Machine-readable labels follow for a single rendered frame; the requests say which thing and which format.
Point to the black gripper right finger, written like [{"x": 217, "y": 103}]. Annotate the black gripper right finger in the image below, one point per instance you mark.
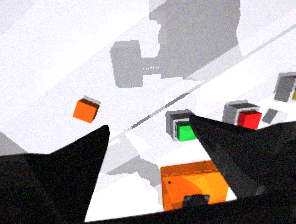
[{"x": 245, "y": 157}]

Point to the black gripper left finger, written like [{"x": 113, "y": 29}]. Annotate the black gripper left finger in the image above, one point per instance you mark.
[{"x": 65, "y": 179}]

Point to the green button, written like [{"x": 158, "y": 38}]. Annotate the green button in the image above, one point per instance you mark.
[{"x": 180, "y": 129}]

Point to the red button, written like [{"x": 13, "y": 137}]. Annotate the red button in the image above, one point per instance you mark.
[{"x": 243, "y": 114}]

